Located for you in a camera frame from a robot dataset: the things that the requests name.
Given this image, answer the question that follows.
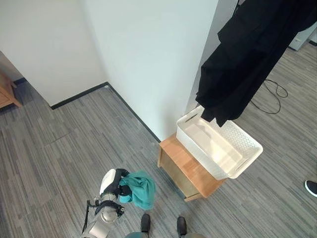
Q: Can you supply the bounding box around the black floor cable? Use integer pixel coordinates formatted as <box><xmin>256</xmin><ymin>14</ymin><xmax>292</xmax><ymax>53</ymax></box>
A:
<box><xmin>250</xmin><ymin>79</ymin><xmax>289</xmax><ymax>115</ymax></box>

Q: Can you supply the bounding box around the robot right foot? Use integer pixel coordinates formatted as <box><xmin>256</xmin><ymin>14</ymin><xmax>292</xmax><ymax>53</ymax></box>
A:
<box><xmin>177</xmin><ymin>216</ymin><xmax>188</xmax><ymax>236</ymax></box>

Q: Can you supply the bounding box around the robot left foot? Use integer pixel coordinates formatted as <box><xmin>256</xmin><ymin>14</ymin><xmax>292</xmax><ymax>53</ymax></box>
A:
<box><xmin>140</xmin><ymin>214</ymin><xmax>151</xmax><ymax>233</ymax></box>

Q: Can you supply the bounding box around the wooden furniture piece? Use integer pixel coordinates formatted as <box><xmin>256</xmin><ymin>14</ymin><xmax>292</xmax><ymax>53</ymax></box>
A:
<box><xmin>0</xmin><ymin>70</ymin><xmax>23</xmax><ymax>110</ymax></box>

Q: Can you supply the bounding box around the small wooden side table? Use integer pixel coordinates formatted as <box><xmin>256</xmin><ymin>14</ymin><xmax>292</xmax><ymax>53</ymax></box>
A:
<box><xmin>157</xmin><ymin>133</ymin><xmax>226</xmax><ymax>202</ymax></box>

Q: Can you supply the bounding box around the teal cloth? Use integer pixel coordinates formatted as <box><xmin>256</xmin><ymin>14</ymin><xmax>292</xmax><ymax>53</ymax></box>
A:
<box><xmin>118</xmin><ymin>170</ymin><xmax>157</xmax><ymax>211</ymax></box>

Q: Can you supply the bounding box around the white plastic laundry basket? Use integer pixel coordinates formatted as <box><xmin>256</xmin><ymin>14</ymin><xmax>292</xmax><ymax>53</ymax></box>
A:
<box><xmin>176</xmin><ymin>105</ymin><xmax>264</xmax><ymax>181</ymax></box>

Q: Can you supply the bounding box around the person's shoe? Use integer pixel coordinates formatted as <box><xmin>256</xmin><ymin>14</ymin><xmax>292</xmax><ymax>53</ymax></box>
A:
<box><xmin>304</xmin><ymin>179</ymin><xmax>317</xmax><ymax>198</ymax></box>

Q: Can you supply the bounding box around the grey cabinet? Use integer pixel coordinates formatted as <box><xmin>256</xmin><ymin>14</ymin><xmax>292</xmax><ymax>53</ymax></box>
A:
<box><xmin>289</xmin><ymin>26</ymin><xmax>312</xmax><ymax>52</ymax></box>

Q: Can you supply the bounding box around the black garment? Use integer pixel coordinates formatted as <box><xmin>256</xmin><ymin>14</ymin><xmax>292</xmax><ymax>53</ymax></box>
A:
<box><xmin>195</xmin><ymin>0</ymin><xmax>317</xmax><ymax>128</ymax></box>

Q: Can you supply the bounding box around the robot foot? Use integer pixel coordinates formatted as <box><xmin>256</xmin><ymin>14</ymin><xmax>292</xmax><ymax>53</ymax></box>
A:
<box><xmin>140</xmin><ymin>214</ymin><xmax>151</xmax><ymax>233</ymax></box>
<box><xmin>177</xmin><ymin>216</ymin><xmax>188</xmax><ymax>236</ymax></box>

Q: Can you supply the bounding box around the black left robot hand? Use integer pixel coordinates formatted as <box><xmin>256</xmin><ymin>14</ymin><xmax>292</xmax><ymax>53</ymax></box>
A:
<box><xmin>99</xmin><ymin>168</ymin><xmax>132</xmax><ymax>200</ymax></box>

